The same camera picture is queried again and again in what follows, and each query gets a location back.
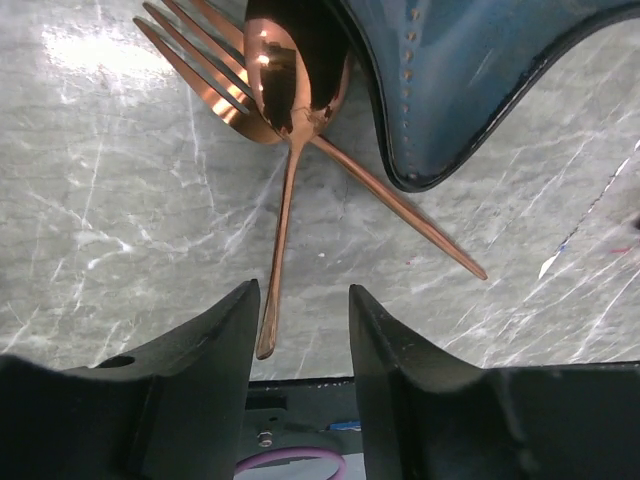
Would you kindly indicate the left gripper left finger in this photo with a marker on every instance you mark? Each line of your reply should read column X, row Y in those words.
column 171, row 408

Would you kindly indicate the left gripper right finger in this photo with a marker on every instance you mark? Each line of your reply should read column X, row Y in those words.
column 426, row 414

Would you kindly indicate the copper fork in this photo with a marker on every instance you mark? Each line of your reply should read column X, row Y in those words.
column 216, row 71

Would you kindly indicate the copper spoon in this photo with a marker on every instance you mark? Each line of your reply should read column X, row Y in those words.
column 295, row 54

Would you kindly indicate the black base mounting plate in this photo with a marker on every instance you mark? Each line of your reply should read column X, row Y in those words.
column 315, row 420

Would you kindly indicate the blue star-shaped dish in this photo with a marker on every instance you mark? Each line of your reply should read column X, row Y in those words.
column 443, row 74

